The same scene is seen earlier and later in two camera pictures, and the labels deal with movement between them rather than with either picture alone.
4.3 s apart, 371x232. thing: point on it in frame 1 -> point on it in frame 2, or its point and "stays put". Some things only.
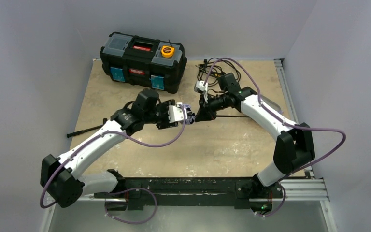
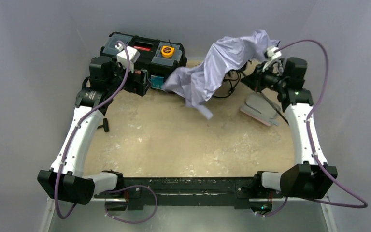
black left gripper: (165, 120) -> (143, 82)
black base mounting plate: (144, 193) stays put
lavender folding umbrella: (191, 117) -> (198, 84)
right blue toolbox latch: (157, 82) stays put
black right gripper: (205, 111) -> (251, 81)
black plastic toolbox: (144, 62) stays put
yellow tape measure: (167, 51) stays put
